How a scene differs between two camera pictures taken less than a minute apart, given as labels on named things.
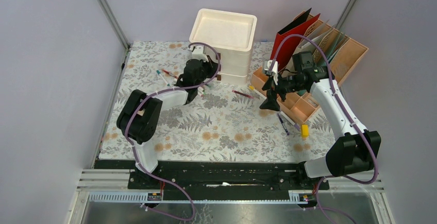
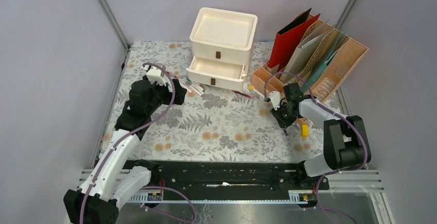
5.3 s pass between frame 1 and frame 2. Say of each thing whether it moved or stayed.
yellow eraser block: stayed
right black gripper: moved
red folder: stayed
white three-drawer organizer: stayed
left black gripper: moved
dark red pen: stayed
